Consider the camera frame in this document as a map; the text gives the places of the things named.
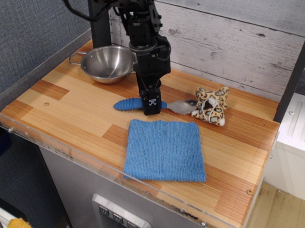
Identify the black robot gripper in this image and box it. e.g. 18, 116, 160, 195
133, 35, 171, 116

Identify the black vertical post right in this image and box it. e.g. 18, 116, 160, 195
273, 41, 305, 123

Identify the clear acrylic table guard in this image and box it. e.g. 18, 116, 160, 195
0, 31, 279, 228

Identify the white side cabinet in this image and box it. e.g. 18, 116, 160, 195
264, 93, 305, 200

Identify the silver cabinet control panel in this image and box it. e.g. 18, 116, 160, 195
92, 193, 152, 228

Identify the leopard print plush toy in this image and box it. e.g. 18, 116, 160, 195
191, 86, 229, 127

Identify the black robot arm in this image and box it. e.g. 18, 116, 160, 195
62, 0, 171, 116

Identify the yellow object bottom left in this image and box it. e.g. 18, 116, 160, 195
7, 218, 32, 228

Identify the blue handled metal spoon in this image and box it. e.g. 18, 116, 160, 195
114, 98, 197, 115

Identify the stainless steel bowl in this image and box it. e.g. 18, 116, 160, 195
69, 45, 137, 85

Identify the blue folded cloth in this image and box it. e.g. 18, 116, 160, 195
123, 119, 206, 182

